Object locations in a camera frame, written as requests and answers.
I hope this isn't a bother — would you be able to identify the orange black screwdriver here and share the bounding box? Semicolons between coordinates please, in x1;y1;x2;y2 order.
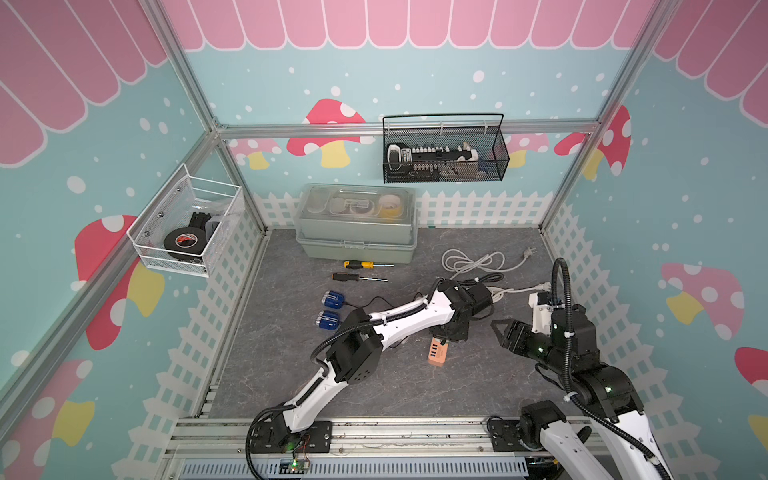
331;272;387;282

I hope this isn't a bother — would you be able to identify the white power cord front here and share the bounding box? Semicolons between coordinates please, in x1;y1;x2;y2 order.
487;280;553;301

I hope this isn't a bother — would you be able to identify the black USB cable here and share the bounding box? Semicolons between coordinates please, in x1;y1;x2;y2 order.
344;293;433;313

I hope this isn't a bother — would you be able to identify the black tape roll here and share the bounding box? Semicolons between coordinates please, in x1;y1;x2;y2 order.
163;227;207;262

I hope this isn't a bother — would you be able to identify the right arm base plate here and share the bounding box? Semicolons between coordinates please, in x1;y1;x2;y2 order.
485;415;542;452

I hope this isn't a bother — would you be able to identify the white power cord rear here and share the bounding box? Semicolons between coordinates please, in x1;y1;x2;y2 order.
441;247;536;280

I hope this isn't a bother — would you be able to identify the black wire mesh basket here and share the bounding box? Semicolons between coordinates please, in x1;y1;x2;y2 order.
381;113;510;183

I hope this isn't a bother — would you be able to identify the orange power strip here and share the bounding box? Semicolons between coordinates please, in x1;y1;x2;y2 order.
427;337;448;367

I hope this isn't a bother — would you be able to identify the yellow black screwdriver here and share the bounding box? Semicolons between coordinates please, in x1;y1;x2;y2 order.
343;260;393;269

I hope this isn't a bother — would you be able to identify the white wire basket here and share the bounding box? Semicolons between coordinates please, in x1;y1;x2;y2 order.
127;165;245;278

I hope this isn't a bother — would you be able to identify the green translucent storage box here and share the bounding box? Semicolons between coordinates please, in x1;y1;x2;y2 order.
293;183;418;265

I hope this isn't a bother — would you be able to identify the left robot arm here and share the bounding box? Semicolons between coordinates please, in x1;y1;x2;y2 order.
245;278;493;452

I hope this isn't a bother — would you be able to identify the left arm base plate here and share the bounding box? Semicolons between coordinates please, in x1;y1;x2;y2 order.
247;418;333;454

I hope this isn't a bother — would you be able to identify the white power cord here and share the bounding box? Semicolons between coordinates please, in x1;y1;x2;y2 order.
441;247;536;280
487;280;553;301

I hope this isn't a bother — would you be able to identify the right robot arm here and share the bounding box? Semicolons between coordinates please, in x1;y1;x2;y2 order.
492;258;671;479

